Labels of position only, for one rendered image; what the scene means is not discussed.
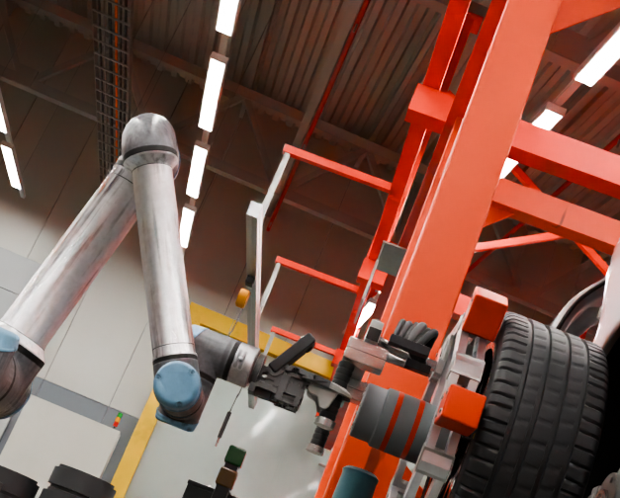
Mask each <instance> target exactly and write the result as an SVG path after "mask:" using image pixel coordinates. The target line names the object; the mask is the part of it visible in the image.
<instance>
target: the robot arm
mask: <svg viewBox="0 0 620 498"><path fill-rule="evenodd" d="M122 153H123V154H122V155H121V156H120V158H119V159H118V160H117V162H116V163H115V165H114V166H113V169H112V171H111V172H110V173H109V175H108V176H107V177H106V179H105V180H104V181H103V183H102V184H101V186H100V187H99V188H98V190H97V191H96V192H95V194H94V195H93V196H92V198H91V199H90V200H89V202H88V203H87V204H86V206H85V207H84V209H83V210H82V211H81V212H80V213H79V214H78V216H77V217H76V218H75V220H74V221H73V222H72V224H71V225H70V226H69V228H68V229H67V231H66V232H65V233H64V235H63V236H62V237H61V239H60V240H59V241H58V243H57V244H56V245H55V247H54V248H53V249H52V251H51V252H50V253H49V255H48V256H47V258H46V259H45V260H44V262H43V263H42V265H41V266H40V267H39V269H38V270H37V271H36V273H35V274H34V275H33V277H32V278H31V280H30V281H29V282H28V284H27V285H26V286H25V288H24V289H23V290H22V292H21V293H20V294H19V296H18V297H17V298H16V300H15V301H14V303H13V304H12V305H11V307H10V308H9V309H8V311H7V312H6V313H5V315H4V316H3V317H2V319H0V420H2V419H6V418H9V417H11V416H13V415H15V414H16V413H18V412H19V411H20V410H21V409H22V408H23V407H24V406H25V405H26V404H27V402H28V400H29V398H30V396H31V393H32V388H33V380H34V379H35V377H36V376H37V375H38V373H39V372H40V370H41V369H42V367H43V366H44V364H45V358H44V348H45V347H46V345H47V344H48V343H49V341H50V340H51V339H52V337H53V336H54V334H55V333H56V332H57V330H58V329H59V327H60V326H61V325H62V323H63V322H64V320H65V319H66V318H67V316H68V315H69V313H70V312H71V311H72V309H73V308H74V306H75V305H76V304H77V302H78V301H79V300H80V298H81V297H82V295H83V294H84V293H85V292H86V291H87V289H88V288H89V287H90V285H91V284H92V282H93V281H94V280H95V278H96V277H97V275H98V274H99V273H100V271H101V270H102V268H103V267H104V266H105V264H106V263H107V262H108V260H109V259H110V257H111V256H112V255H113V253H114V252H115V250H116V249H117V248H118V246H119V245H120V243H121V242H122V241H123V239H124V238H125V236H126V235H127V234H128V232H129V231H130V229H131V228H132V227H133V225H134V223H135V222H136V221H137V227H138V236H139V245H140V253H141V262H142V270H143V278H144V287H145V296H146V305H147V313H148V322H149V331H150V339H151V348H152V357H153V359H152V365H153V374H154V381H153V392H154V395H155V398H156V400H157V401H158V403H159V406H158V407H157V408H156V413H155V418H156V419H157V420H159V421H161V422H163V423H166V424H168V425H171V426H173V427H176V428H178V429H181V430H184V431H186V432H190V433H191V432H194V431H195V429H196V427H197V426H198V425H199V423H200V421H199V420H200V418H201V415H202V413H203V411H204V408H205V406H206V403H207V401H208V399H209V396H210V394H211V391H212V389H213V387H214V384H215V382H216V380H217V378H220V379H223V380H225V381H228V382H231V383H233V384H236V385H238V386H241V387H244V388H245V387H247V385H248V384H249V387H248V389H247V390H248V392H247V393H248V394H251V395H253V396H256V397H259V398H261V399H264V400H266V401H269V402H272V403H273V405H275V406H277V407H280V408H283V409H285V410H288V411H290V412H293V413H295V414H296V412H297V411H298V409H299V407H300V405H301V404H302V401H303V398H304V394H305V390H306V389H307V390H308V391H307V396H308V398H310V399H312V400H314V401H315V403H316V411H317V412H318V413H319V412H320V411H321V409H327V408H328V407H329V406H330V404H331V403H332V402H333V400H334V399H335V398H336V396H337V395H338V394H339V395H341V396H343V400H342V401H344V402H348V403H350V399H351V398H352V395H351V394H350V393H349V392H348V391H347V390H346V389H345V388H343V387H342V386H340V385H338V384H336V383H334V382H332V381H330V380H328V379H326V378H324V377H322V376H320V375H317V374H315V373H311V372H308V371H306V370H304V369H301V368H298V367H295V366H292V364H293V363H294V362H296V361H297V360H298V359H299V358H301V357H302V356H303V355H305V354H306V353H309V352H310V351H311V350H312V349H313V347H314V346H315V339H314V337H313V336H312V334H311V333H308V334H306V335H305V336H303V337H301V338H300V339H299V340H298V341H297V342H296V343H295V344H294V345H292V346H291V347H290V348H288V349H287V350H286V351H285V352H283V353H282V354H281V355H280V356H278V357H277V358H276V359H274V360H273V361H272V362H271V363H269V367H268V366H267V367H266V366H264V365H265V362H266V358H267V356H265V355H262V354H261V355H260V352H261V351H260V349H259V348H256V347H254V346H251V345H249V344H246V343H243V342H240V341H238V340H235V339H233V338H230V337H227V336H225V335H223V334H221V333H218V332H215V331H213V330H210V328H205V327H202V326H199V325H192V320H191V313H190V305H189V297H188V290H187V282H186V274H185V266H184V258H183V250H182V242H181V235H180V227H179V219H178V211H177V204H176V196H175V188H174V179H175V178H176V176H177V175H178V172H179V168H180V162H181V158H180V152H179V149H178V146H177V141H176V135H175V131H174V129H173V126H172V125H171V123H170V122H169V121H168V120H167V119H165V118H164V117H162V116H160V115H157V114H148V113H146V114H141V115H138V116H136V117H134V118H133V119H131V120H130V121H129V122H128V124H127V125H126V127H125V129H124V132H123V136H122ZM264 374H266V375H267V376H266V377H264V376H262V375H264ZM290 409H291V410H290Z"/></svg>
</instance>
